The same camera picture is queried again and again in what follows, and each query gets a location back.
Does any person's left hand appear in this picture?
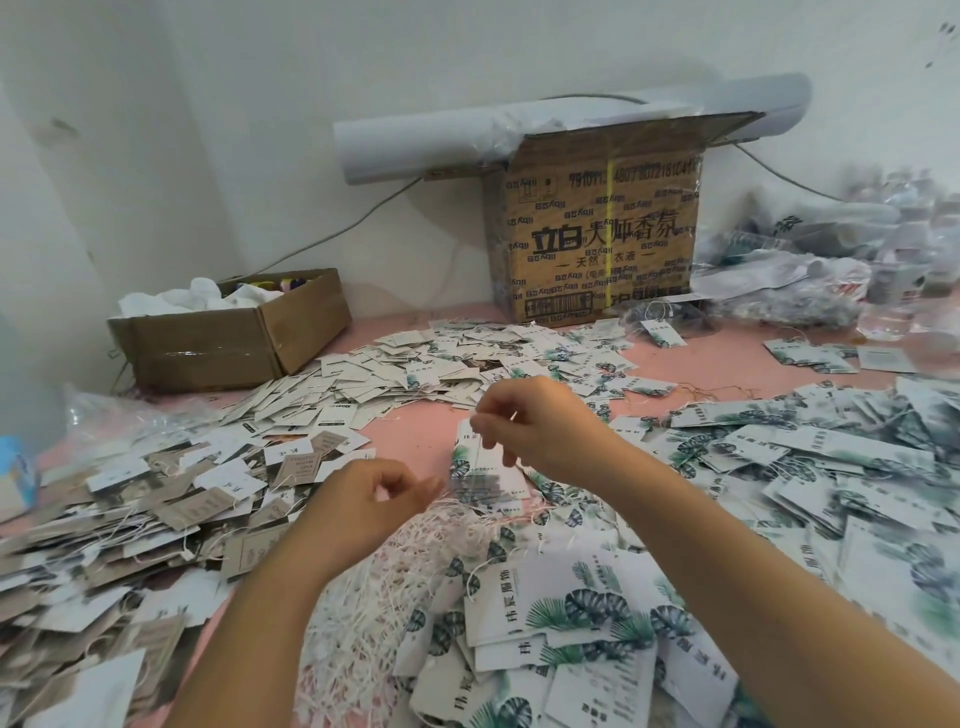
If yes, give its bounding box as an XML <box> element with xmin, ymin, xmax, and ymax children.
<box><xmin>277</xmin><ymin>457</ymin><xmax>447</xmax><ymax>587</ymax></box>

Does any person's right hand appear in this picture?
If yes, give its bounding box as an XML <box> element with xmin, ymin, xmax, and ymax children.
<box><xmin>469</xmin><ymin>375</ymin><xmax>647</xmax><ymax>497</ymax></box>

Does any pile of white strings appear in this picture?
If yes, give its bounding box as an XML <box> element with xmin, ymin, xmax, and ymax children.
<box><xmin>292</xmin><ymin>510</ymin><xmax>497</xmax><ymax>728</ymax></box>

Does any heap of small tags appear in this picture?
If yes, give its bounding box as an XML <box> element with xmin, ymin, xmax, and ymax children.
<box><xmin>210</xmin><ymin>318</ymin><xmax>680</xmax><ymax>437</ymax></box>

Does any pile of brown white tags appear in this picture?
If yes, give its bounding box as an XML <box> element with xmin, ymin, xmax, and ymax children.
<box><xmin>0</xmin><ymin>423</ymin><xmax>369</xmax><ymax>728</ymax></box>

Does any pile of green leaf tags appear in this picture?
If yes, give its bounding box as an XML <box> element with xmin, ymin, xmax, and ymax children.
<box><xmin>393</xmin><ymin>375</ymin><xmax>960</xmax><ymax>728</ymax></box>

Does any person's right forearm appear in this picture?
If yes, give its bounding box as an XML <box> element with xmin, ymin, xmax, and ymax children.
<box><xmin>592</xmin><ymin>457</ymin><xmax>960</xmax><ymax>728</ymax></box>

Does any person's left forearm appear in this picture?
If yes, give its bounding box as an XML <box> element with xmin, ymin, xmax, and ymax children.
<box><xmin>168</xmin><ymin>555</ymin><xmax>362</xmax><ymax>728</ymax></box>

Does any large printed cardboard box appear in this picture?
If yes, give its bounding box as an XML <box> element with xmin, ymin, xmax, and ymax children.
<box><xmin>481</xmin><ymin>111</ymin><xmax>767</xmax><ymax>327</ymax></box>

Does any small open cardboard box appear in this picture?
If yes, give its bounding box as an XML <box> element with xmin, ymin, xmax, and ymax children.
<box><xmin>108</xmin><ymin>268</ymin><xmax>354</xmax><ymax>396</ymax></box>

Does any clear plastic bag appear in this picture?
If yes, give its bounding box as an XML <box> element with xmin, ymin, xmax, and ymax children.
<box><xmin>60</xmin><ymin>382</ymin><xmax>182</xmax><ymax>452</ymax></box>

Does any white crumpled material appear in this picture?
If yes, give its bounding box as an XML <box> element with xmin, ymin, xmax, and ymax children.
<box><xmin>117</xmin><ymin>276</ymin><xmax>287</xmax><ymax>317</ymax></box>

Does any white roll in plastic wrap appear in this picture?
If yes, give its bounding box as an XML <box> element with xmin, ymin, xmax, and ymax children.
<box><xmin>333</xmin><ymin>73</ymin><xmax>813</xmax><ymax>186</ymax></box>

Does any heap of clear plastic bags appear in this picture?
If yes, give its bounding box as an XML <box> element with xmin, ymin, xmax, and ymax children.
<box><xmin>693</xmin><ymin>165</ymin><xmax>960</xmax><ymax>350</ymax></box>

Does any blue tissue pack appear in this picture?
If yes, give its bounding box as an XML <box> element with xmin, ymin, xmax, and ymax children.
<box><xmin>0</xmin><ymin>435</ymin><xmax>38</xmax><ymax>524</ymax></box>

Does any black cable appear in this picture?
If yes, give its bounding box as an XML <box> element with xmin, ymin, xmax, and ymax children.
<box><xmin>240</xmin><ymin>177</ymin><xmax>426</xmax><ymax>279</ymax></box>

